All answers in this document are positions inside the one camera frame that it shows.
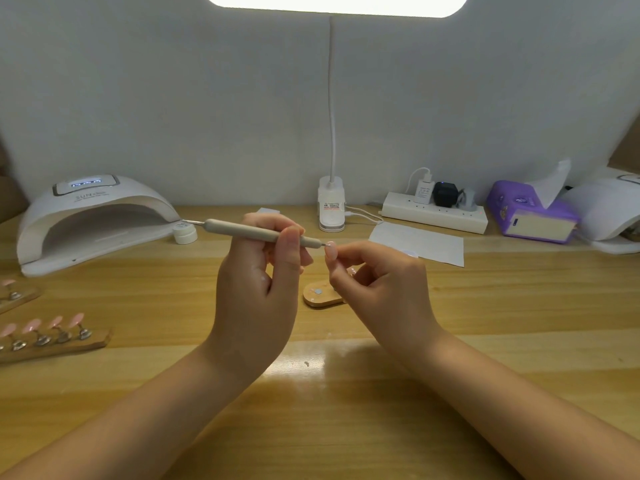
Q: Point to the person's left forearm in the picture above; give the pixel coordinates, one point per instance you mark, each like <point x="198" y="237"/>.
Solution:
<point x="105" y="430"/>

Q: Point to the person's left hand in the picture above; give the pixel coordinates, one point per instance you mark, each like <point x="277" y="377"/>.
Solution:
<point x="255" y="305"/>

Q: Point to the white tissue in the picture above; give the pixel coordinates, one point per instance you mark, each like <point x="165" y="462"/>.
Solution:
<point x="551" y="183"/>

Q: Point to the purple tissue box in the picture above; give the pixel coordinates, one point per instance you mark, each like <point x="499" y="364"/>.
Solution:
<point x="514" y="213"/>

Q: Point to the small closed white jar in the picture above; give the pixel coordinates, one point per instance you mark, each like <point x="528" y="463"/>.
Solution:
<point x="185" y="233"/>

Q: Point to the stack of white cotton pads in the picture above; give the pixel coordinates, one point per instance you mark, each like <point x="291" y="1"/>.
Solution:
<point x="268" y="211"/>

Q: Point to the white power strip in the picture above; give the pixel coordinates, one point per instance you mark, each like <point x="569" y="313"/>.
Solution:
<point x="435" y="213"/>

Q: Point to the wooden stands with pink nails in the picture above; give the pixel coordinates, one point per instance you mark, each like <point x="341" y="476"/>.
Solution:
<point x="50" y="338"/>

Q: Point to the white paper sheet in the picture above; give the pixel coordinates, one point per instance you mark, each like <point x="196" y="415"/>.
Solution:
<point x="420" y="245"/>

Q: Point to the person's right hand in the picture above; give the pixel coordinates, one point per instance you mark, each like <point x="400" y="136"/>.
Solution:
<point x="395" y="300"/>

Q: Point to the white nail lamp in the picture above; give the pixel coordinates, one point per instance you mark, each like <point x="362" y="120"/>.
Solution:
<point x="92" y="212"/>
<point x="610" y="208"/>

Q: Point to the white charger plug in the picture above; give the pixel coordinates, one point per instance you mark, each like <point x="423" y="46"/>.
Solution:
<point x="424" y="191"/>

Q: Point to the black plug adapter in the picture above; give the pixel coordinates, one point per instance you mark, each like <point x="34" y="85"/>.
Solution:
<point x="446" y="195"/>

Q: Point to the wooden nail holder strip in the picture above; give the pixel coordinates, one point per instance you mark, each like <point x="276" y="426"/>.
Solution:
<point x="320" y="297"/>

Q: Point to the person's right forearm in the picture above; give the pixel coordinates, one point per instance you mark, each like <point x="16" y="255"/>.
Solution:
<point x="535" y="415"/>

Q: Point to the brown cardboard box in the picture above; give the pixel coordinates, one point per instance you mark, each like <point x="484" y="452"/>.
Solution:
<point x="10" y="195"/>

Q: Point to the grey dotting pen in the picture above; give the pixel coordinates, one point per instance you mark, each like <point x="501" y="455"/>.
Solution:
<point x="240" y="230"/>

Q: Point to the grey plug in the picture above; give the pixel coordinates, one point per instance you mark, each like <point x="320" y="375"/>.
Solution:
<point x="468" y="200"/>

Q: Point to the brown wooden board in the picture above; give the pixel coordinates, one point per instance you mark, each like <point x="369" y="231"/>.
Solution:
<point x="625" y="140"/>

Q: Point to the white desk lamp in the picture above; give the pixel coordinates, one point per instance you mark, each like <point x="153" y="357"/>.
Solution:
<point x="332" y="203"/>

